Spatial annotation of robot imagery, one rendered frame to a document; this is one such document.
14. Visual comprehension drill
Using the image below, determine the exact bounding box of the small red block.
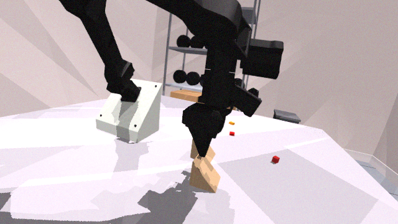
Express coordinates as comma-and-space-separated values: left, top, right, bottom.
271, 156, 280, 164

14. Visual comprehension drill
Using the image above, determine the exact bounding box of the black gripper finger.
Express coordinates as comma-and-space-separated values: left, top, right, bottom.
185, 125, 221, 157
212, 109, 233, 139

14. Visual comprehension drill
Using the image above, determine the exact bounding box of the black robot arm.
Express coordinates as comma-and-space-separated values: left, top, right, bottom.
59, 0, 284, 118

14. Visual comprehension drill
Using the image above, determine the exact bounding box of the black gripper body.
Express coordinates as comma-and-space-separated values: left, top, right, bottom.
182, 69, 235, 132

